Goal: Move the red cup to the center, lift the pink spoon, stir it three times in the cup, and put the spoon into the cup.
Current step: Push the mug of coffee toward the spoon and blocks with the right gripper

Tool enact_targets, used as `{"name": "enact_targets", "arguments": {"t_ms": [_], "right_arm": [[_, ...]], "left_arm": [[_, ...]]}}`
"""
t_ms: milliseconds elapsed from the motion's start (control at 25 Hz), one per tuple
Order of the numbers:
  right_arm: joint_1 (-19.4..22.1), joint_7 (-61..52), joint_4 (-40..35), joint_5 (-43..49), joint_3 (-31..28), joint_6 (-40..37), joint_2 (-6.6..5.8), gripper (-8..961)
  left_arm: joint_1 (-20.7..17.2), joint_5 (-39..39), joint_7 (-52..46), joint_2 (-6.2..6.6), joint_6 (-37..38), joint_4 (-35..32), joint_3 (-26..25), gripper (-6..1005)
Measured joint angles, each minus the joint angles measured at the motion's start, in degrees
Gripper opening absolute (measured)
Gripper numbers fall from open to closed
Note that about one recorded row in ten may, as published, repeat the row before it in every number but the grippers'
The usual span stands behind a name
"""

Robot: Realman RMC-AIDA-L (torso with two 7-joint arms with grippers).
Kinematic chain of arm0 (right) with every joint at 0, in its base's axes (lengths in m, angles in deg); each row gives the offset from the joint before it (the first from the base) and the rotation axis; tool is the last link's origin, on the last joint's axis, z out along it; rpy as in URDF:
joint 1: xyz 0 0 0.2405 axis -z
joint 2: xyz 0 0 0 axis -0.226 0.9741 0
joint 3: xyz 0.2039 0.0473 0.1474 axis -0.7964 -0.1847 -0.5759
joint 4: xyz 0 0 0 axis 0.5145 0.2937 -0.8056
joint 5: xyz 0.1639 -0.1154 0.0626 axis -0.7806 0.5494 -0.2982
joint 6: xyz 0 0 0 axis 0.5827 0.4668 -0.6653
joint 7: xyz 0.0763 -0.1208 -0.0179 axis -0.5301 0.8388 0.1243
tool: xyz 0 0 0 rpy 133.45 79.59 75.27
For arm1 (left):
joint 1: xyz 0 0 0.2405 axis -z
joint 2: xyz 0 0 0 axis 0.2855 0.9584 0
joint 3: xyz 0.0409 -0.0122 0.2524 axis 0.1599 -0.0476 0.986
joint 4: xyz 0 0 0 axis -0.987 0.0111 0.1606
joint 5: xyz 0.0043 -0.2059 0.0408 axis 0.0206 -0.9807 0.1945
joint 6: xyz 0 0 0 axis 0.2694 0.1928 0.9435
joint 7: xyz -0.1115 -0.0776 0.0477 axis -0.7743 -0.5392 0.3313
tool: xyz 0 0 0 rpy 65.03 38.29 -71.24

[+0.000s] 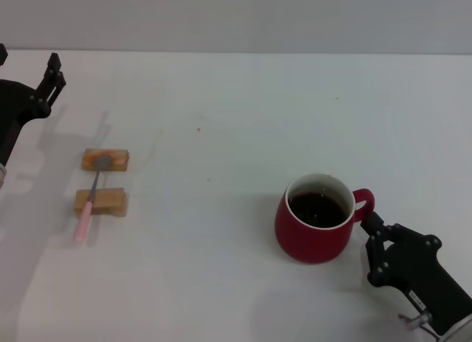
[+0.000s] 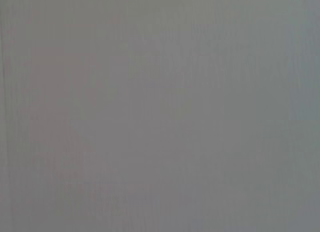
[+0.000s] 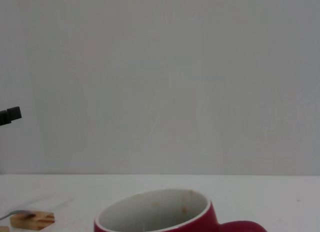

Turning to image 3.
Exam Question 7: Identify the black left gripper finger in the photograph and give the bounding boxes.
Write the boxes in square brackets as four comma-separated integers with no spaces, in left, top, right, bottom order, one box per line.
[0,106,23,127]

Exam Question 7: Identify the pink handled metal spoon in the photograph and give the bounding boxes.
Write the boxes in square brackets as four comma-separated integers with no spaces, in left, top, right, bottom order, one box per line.
[0,209,36,222]

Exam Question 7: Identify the red ceramic cup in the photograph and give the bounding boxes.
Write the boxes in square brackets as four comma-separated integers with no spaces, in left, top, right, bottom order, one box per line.
[93,188,268,232]

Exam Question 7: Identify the wooden block with orange stain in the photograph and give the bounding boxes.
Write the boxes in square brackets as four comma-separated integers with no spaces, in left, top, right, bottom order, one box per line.
[9,210,55,232]

